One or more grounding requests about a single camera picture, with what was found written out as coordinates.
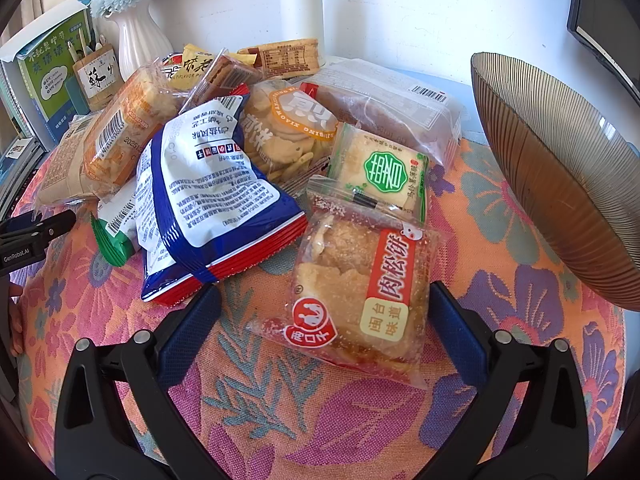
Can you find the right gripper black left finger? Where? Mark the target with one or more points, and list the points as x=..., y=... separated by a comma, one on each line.
x=93, y=438

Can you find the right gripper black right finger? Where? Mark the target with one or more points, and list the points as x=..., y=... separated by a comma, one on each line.
x=549, y=439

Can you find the pork floss toast packet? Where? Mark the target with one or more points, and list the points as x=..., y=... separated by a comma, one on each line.
x=65, y=179

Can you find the orange printed bread packet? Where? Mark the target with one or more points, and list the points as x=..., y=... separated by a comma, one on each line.
x=116, y=140

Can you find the blue white red snack bag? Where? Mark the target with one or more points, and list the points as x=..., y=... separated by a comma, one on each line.
x=205, y=212

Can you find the pork floss cake packet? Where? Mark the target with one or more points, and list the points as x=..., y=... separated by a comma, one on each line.
x=358, y=294

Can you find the green label cracker packet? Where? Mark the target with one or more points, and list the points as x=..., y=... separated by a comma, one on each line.
x=381, y=169

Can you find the large clear bread bag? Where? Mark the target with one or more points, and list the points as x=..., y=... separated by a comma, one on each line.
x=391, y=105

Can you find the person's left hand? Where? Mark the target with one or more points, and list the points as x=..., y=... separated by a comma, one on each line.
x=16, y=319

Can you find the stack of books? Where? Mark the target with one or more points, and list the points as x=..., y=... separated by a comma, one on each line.
x=21, y=156

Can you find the green white snack packet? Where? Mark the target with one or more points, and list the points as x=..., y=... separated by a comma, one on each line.
x=114, y=225

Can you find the green English grammar book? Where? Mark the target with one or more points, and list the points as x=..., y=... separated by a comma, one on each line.
x=37, y=63

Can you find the floral woven table mat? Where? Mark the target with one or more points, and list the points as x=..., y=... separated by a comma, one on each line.
x=269, y=412

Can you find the bamboo pen holder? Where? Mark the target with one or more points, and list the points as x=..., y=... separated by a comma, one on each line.
x=95, y=77

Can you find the white ribbed vase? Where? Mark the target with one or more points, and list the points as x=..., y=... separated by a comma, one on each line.
x=140, y=39

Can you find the yellow label snack packet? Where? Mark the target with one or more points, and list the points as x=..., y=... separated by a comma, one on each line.
x=194, y=63

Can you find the brown ribbed glass bowl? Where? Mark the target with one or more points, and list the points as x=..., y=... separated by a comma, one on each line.
x=574, y=175

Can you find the red wafer packet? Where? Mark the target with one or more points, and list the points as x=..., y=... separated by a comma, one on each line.
x=221, y=78

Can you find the round crisps bag orange label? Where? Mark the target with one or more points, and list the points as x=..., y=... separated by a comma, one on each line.
x=286, y=132

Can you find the tan rice cake bar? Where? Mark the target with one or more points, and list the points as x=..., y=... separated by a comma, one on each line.
x=286, y=59

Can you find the white lamp post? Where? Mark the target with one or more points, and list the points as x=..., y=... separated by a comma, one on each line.
x=304, y=19

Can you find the black wall television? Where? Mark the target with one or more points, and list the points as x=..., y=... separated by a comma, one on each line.
x=609, y=29

